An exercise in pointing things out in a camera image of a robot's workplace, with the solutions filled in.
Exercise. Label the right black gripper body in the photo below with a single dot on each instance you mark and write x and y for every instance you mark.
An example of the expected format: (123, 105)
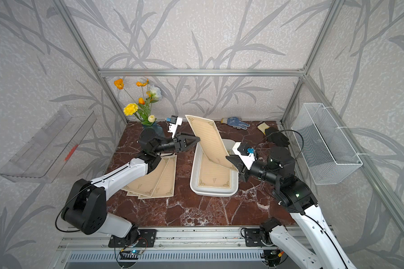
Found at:
(260, 171)

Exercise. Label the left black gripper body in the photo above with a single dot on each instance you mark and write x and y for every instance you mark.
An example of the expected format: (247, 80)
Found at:
(166, 147)

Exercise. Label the removed stationery sheet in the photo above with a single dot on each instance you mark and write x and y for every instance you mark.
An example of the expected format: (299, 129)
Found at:
(166, 180)
(146, 185)
(210, 140)

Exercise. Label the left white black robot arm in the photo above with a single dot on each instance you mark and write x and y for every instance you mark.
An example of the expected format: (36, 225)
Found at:
(86, 205)

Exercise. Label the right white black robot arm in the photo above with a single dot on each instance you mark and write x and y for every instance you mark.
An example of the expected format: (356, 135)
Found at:
(296, 197)

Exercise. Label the white storage box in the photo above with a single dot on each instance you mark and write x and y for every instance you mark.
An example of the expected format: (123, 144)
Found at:
(214, 192)

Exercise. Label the stationery sheets in box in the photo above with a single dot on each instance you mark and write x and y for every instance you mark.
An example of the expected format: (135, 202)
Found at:
(212, 175)

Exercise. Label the blue dotted work glove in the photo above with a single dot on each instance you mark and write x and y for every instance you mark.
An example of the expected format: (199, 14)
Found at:
(235, 122)

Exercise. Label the glass vase with flowers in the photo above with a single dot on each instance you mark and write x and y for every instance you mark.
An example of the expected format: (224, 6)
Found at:
(141, 107)

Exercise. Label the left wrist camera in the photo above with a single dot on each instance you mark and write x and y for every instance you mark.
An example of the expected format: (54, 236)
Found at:
(173, 123)

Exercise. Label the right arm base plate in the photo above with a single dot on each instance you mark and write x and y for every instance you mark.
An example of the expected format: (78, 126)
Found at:
(252, 237)

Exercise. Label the white wire mesh basket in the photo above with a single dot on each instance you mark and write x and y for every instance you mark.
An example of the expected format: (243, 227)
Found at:
(328, 154)

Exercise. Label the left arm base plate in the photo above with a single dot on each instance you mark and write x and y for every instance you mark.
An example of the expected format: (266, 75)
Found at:
(140, 238)

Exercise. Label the clear plastic wall shelf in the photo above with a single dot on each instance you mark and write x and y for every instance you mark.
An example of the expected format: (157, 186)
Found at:
(44, 156)

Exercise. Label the aluminium front rail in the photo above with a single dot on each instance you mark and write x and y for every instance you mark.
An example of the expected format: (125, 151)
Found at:
(167, 238)

